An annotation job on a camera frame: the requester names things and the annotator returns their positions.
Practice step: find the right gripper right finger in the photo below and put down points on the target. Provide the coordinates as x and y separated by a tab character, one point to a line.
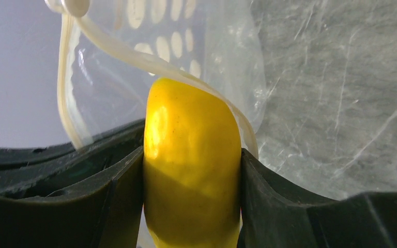
279	213

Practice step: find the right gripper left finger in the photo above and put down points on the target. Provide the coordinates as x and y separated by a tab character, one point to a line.
58	197

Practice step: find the yellow lemon toy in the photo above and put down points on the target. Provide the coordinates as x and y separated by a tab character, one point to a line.
191	168

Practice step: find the clear zip top bag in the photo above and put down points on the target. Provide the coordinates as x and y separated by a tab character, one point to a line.
111	52

